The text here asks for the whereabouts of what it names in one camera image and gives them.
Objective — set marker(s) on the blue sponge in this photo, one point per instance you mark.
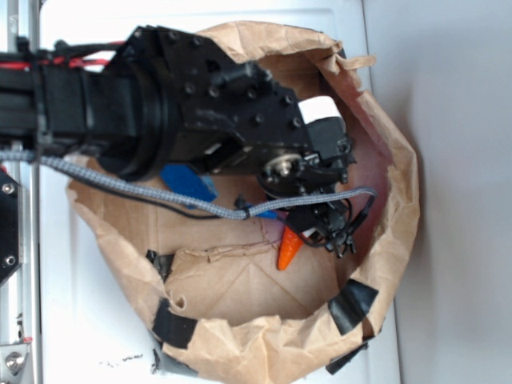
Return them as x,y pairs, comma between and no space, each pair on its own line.
199,191

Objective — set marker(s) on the silver metal frame rail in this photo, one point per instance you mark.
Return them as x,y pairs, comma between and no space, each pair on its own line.
20,335

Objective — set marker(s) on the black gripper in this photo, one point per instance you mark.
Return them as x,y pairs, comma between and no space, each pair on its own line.
327,224

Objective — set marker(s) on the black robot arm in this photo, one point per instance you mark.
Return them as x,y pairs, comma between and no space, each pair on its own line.
114,114

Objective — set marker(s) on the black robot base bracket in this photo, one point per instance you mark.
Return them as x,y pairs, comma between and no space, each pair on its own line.
9,226

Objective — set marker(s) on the brown paper bag bin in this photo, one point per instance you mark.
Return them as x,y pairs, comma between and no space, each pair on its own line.
210,291

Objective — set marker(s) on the orange plastic toy carrot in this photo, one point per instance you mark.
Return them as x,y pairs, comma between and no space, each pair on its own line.
290,245

